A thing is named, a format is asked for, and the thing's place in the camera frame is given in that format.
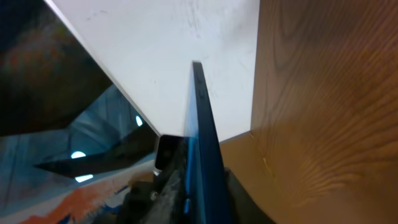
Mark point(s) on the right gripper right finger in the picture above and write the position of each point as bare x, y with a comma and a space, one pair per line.
245, 210

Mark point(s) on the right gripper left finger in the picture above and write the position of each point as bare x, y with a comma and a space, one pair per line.
159, 201

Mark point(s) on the blue Galaxy smartphone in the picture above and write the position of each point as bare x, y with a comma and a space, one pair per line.
206, 192

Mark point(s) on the colourful painted backdrop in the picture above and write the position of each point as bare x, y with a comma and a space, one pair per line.
64, 123

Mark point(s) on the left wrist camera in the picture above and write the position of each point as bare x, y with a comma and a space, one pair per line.
167, 149

